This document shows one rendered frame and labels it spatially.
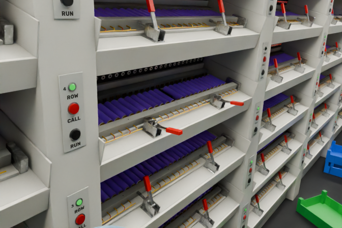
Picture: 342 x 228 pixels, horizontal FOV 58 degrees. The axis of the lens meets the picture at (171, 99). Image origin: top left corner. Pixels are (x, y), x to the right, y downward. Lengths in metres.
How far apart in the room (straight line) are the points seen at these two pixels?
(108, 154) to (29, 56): 0.24
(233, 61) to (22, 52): 0.72
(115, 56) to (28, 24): 0.15
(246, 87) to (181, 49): 0.41
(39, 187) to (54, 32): 0.23
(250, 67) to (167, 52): 0.44
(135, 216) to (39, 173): 0.30
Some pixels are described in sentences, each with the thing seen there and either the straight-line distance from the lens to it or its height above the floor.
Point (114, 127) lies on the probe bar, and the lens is 0.63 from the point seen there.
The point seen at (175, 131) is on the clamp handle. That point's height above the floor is 0.78.
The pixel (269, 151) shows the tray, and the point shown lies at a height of 0.38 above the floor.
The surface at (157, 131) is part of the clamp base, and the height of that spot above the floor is 0.76.
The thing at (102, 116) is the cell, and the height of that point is 0.80.
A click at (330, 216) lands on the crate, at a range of 1.91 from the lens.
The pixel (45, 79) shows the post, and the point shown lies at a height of 0.92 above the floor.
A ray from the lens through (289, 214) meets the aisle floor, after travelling 1.84.
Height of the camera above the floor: 1.03
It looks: 17 degrees down
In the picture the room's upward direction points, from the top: 2 degrees clockwise
